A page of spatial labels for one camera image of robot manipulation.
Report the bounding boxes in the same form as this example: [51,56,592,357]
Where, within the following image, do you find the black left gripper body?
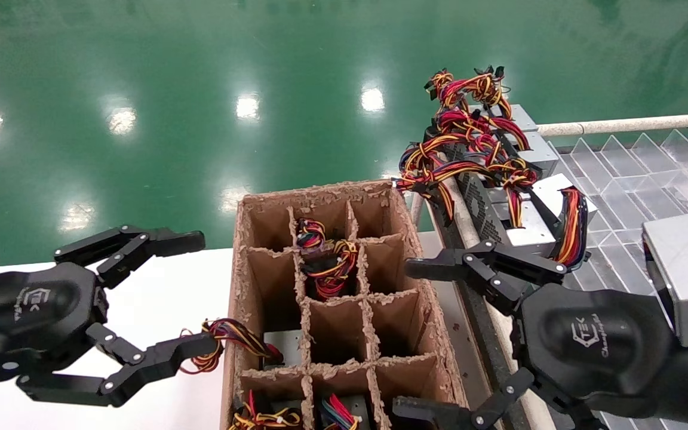
[0,262,109,386]

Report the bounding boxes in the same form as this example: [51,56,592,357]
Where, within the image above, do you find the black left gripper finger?
[16,322,220,408]
[54,225,205,289]

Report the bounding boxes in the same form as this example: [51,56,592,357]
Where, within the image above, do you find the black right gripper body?
[511,284,688,426]

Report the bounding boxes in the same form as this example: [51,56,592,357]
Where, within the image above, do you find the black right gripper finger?
[405,241,567,316]
[392,367,610,430]

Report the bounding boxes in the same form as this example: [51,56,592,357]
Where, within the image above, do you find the power supply with coloured cables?
[455,172,599,271]
[178,318,304,376]
[319,393,371,430]
[303,239,361,300]
[295,218,328,250]

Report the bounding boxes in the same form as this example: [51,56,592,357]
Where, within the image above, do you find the brown cardboard divider box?
[220,179,470,430]

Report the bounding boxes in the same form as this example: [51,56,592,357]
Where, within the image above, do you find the clear acrylic divider tray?
[550,128,688,430]

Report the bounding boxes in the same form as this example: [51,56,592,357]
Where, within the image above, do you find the white padded rail pipe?
[440,176,554,430]
[537,113,688,138]

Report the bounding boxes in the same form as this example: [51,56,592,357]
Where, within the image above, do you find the black rack base frame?
[428,197,527,430]

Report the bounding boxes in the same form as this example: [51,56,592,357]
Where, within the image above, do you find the bottom cell wire bundles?
[229,389,304,430]

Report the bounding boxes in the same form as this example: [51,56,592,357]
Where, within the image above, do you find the far power supplies wire bundle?
[397,110,560,228]

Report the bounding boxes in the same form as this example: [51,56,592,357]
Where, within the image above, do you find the colourful power cable bundle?
[423,64,539,135]

